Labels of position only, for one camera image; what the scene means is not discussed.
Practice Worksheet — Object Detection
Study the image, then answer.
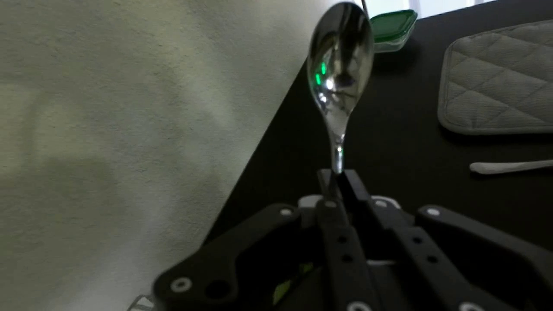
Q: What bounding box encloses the black table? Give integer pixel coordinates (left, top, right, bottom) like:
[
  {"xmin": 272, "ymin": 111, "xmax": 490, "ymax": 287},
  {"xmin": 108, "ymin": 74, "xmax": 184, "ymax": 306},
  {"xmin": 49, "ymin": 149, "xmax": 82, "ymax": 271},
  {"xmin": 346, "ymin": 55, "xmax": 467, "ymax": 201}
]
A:
[{"xmin": 201, "ymin": 0, "xmax": 553, "ymax": 273}]

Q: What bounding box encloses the silver metal spoon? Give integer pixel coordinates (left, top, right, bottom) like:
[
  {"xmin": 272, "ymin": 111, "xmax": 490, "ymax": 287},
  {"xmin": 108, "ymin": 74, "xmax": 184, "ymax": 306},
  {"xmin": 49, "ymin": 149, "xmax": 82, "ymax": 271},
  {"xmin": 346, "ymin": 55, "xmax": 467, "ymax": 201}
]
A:
[{"xmin": 307, "ymin": 0, "xmax": 377, "ymax": 176}]

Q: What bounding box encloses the grey quilted pot holder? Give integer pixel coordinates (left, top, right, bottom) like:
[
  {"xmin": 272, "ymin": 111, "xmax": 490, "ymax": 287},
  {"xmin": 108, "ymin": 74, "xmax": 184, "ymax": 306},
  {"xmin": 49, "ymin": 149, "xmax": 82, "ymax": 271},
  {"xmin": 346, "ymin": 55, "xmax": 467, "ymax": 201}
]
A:
[{"xmin": 436, "ymin": 17, "xmax": 553, "ymax": 137}]

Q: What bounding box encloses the green plastic container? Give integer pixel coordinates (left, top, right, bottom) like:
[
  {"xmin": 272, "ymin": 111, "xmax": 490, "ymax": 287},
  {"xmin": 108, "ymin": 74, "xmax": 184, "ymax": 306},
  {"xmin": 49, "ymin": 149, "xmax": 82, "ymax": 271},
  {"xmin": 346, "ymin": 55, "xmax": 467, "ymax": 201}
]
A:
[{"xmin": 369, "ymin": 7, "xmax": 421, "ymax": 55}]

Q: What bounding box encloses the silver metal fork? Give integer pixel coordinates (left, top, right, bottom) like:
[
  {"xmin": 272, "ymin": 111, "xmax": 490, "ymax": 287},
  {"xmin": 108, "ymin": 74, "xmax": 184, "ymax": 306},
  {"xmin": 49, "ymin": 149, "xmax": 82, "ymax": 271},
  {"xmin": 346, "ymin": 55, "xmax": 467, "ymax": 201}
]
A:
[{"xmin": 469, "ymin": 157, "xmax": 553, "ymax": 176}]

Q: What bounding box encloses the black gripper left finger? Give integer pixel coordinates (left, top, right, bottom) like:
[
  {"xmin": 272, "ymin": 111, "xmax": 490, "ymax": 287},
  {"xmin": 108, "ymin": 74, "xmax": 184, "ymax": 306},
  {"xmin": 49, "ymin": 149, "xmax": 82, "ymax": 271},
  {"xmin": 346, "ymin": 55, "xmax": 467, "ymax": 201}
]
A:
[{"xmin": 151, "ymin": 168, "xmax": 384, "ymax": 311}]

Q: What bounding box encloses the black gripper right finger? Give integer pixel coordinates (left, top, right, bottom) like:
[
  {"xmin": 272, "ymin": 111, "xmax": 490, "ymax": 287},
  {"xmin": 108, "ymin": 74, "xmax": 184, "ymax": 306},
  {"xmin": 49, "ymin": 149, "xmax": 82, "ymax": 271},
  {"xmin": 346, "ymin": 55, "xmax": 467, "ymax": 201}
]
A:
[{"xmin": 339, "ymin": 168, "xmax": 553, "ymax": 311}]

